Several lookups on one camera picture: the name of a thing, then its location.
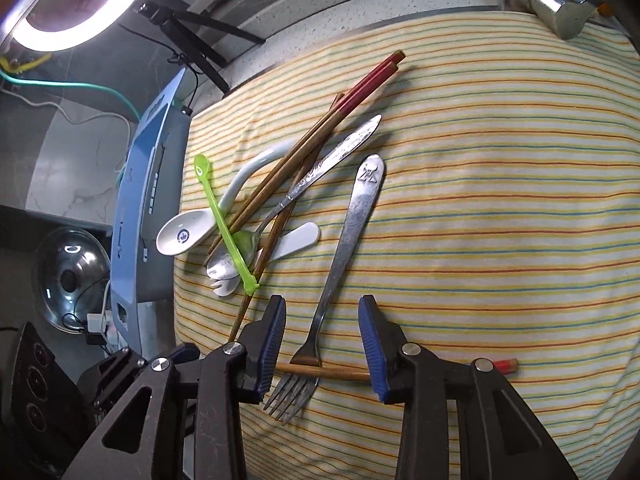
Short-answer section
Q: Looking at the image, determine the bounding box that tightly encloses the black appliance with dials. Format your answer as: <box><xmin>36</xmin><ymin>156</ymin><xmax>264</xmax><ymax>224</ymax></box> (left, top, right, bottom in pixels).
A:
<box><xmin>0</xmin><ymin>322</ymin><xmax>86</xmax><ymax>461</ymax></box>

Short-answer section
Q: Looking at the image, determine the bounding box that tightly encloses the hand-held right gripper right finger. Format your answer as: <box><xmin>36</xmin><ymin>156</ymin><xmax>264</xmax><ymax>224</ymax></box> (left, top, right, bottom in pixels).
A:
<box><xmin>358</xmin><ymin>295</ymin><xmax>571</xmax><ymax>480</ymax></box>

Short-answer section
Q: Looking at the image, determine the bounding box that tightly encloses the ring light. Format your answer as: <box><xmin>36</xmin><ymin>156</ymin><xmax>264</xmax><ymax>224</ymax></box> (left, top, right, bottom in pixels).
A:
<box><xmin>0</xmin><ymin>0</ymin><xmax>156</xmax><ymax>53</ymax></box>

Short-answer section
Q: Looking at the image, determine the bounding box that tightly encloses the metal spoon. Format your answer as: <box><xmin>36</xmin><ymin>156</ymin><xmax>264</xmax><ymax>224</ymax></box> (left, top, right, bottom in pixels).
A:
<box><xmin>206</xmin><ymin>114</ymin><xmax>383</xmax><ymax>281</ymax></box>

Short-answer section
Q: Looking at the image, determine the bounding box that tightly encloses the white ceramic spoon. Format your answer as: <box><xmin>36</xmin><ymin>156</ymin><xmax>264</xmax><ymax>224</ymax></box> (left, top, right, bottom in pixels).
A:
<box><xmin>156</xmin><ymin>139</ymin><xmax>301</xmax><ymax>258</ymax></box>

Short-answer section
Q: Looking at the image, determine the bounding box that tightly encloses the yellow cable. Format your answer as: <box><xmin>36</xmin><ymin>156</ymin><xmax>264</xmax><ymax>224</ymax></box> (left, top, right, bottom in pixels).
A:
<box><xmin>0</xmin><ymin>52</ymin><xmax>51</xmax><ymax>73</ymax></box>

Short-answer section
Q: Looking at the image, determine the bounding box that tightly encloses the blue plastic utensil container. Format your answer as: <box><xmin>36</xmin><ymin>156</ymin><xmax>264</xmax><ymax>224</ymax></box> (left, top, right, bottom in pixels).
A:
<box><xmin>109</xmin><ymin>67</ymin><xmax>193</xmax><ymax>356</ymax></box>

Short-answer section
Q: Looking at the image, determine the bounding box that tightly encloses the metal fork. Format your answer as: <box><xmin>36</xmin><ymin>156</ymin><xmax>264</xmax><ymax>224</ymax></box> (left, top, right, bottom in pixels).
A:
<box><xmin>263</xmin><ymin>154</ymin><xmax>386</xmax><ymax>426</ymax></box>

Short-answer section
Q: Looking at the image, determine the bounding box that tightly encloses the white cable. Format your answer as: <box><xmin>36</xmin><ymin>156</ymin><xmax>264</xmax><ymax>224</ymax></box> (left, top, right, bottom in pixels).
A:
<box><xmin>0</xmin><ymin>87</ymin><xmax>133</xmax><ymax>176</ymax></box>

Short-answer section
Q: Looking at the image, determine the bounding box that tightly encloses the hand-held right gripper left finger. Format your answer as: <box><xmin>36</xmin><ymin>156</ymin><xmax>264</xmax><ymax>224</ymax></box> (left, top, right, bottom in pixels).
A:
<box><xmin>60</xmin><ymin>295</ymin><xmax>287</xmax><ymax>480</ymax></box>

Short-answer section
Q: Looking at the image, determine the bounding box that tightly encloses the green cable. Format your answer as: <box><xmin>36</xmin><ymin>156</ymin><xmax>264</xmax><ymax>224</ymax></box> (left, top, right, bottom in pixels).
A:
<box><xmin>0</xmin><ymin>67</ymin><xmax>141</xmax><ymax>123</ymax></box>

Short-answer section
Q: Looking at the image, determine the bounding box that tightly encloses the black tripod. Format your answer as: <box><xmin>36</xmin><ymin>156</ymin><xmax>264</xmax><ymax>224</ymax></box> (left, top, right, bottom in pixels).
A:
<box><xmin>135</xmin><ymin>2</ymin><xmax>266</xmax><ymax>95</ymax></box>

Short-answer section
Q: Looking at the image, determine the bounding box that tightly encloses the red-tipped wooden chopstick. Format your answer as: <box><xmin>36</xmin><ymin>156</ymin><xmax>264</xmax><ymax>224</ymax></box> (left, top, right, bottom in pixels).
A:
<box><xmin>206</xmin><ymin>50</ymin><xmax>406</xmax><ymax>266</ymax></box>
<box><xmin>274</xmin><ymin>357</ymin><xmax>519</xmax><ymax>383</ymax></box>
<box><xmin>227</xmin><ymin>62</ymin><xmax>401</xmax><ymax>236</ymax></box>

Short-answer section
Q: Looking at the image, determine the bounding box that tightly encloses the white plastic spork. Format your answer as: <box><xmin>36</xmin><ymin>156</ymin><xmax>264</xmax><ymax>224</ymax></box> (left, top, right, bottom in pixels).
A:
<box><xmin>210</xmin><ymin>221</ymin><xmax>321</xmax><ymax>297</ymax></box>

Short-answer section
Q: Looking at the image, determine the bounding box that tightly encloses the white power strip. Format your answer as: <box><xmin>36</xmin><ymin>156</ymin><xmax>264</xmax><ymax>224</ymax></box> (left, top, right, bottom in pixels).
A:
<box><xmin>85</xmin><ymin>312</ymin><xmax>119</xmax><ymax>347</ymax></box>

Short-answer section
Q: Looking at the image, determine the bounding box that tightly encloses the striped cloth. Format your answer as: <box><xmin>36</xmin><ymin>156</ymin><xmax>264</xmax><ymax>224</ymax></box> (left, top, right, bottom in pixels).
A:
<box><xmin>172</xmin><ymin>10</ymin><xmax>640</xmax><ymax>480</ymax></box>

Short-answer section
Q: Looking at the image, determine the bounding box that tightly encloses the green plastic pick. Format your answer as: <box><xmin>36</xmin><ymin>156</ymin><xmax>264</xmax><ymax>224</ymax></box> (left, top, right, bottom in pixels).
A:
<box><xmin>194</xmin><ymin>154</ymin><xmax>262</xmax><ymax>297</ymax></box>

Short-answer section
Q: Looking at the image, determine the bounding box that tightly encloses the glass pot lid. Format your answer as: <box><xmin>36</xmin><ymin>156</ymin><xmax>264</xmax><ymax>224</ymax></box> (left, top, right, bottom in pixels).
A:
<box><xmin>31</xmin><ymin>226</ymin><xmax>112</xmax><ymax>333</ymax></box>

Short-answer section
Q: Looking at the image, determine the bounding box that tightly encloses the brown wooden chopstick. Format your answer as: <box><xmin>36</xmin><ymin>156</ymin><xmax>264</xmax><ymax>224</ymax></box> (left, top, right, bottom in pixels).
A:
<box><xmin>227</xmin><ymin>92</ymin><xmax>346</xmax><ymax>343</ymax></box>

